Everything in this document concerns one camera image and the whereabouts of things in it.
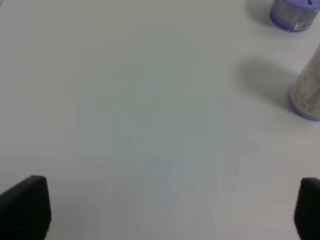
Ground purple lidded air freshener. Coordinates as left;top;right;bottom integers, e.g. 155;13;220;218
269;0;320;32

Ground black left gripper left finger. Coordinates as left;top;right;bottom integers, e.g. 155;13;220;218
0;175;52;240

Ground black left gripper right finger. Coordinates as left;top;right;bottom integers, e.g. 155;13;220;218
294;177;320;240

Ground purple trash bag roll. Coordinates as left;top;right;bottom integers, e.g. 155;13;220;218
288;48;320;122

